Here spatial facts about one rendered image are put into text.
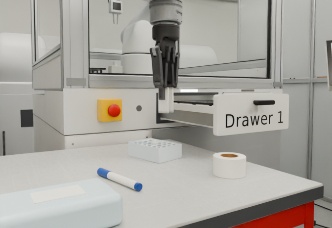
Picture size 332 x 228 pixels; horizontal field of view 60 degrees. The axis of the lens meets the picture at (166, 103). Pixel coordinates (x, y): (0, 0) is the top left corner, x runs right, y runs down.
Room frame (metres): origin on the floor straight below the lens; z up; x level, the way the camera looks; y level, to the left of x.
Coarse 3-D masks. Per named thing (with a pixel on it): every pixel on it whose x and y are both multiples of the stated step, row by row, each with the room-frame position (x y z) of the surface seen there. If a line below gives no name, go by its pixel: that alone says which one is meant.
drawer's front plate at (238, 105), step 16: (224, 96) 0.77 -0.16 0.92; (240, 96) 0.80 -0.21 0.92; (256, 96) 0.83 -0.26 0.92; (272, 96) 0.86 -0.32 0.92; (288, 96) 0.90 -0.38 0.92; (224, 112) 0.77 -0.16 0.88; (240, 112) 0.80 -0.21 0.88; (256, 112) 0.83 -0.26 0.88; (272, 112) 0.86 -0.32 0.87; (288, 112) 0.90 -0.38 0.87; (224, 128) 0.77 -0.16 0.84; (240, 128) 0.80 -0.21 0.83; (256, 128) 0.83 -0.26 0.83; (272, 128) 0.86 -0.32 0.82
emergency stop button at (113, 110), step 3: (111, 105) 0.89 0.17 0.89; (114, 105) 0.89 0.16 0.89; (117, 105) 0.90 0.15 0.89; (108, 108) 0.89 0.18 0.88; (111, 108) 0.89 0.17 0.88; (114, 108) 0.89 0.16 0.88; (117, 108) 0.89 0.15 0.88; (108, 111) 0.89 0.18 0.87; (111, 111) 0.88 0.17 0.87; (114, 111) 0.89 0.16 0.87; (117, 111) 0.89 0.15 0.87; (120, 111) 0.90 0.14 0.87; (111, 114) 0.89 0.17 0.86; (114, 114) 0.89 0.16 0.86; (117, 114) 0.89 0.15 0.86
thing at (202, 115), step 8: (176, 104) 0.96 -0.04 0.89; (184, 104) 0.92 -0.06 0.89; (200, 104) 1.16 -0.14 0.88; (176, 112) 0.96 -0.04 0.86; (184, 112) 0.92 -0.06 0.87; (192, 112) 0.88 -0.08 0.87; (200, 112) 0.85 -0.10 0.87; (208, 112) 0.82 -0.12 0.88; (176, 120) 0.96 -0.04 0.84; (184, 120) 0.92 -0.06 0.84; (192, 120) 0.88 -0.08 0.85; (200, 120) 0.85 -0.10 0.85; (208, 120) 0.81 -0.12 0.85
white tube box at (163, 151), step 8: (128, 144) 0.78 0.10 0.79; (136, 144) 0.76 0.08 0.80; (144, 144) 0.76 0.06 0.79; (160, 144) 0.76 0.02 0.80; (168, 144) 0.76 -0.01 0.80; (176, 144) 0.74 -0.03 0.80; (128, 152) 0.78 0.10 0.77; (136, 152) 0.76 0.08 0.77; (144, 152) 0.74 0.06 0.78; (152, 152) 0.71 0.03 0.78; (160, 152) 0.70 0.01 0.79; (168, 152) 0.72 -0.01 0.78; (176, 152) 0.74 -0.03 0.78; (152, 160) 0.71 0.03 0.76; (160, 160) 0.70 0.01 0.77; (168, 160) 0.72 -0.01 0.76
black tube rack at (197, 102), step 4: (176, 100) 1.07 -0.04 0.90; (180, 100) 1.07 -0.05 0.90; (184, 100) 1.07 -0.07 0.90; (188, 100) 1.07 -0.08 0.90; (192, 100) 1.07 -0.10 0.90; (196, 100) 1.07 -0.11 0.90; (200, 100) 1.08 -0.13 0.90; (204, 100) 1.07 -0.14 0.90; (208, 100) 1.07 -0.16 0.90; (212, 100) 1.07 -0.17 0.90; (192, 104) 0.97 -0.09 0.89; (204, 104) 0.89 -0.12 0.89
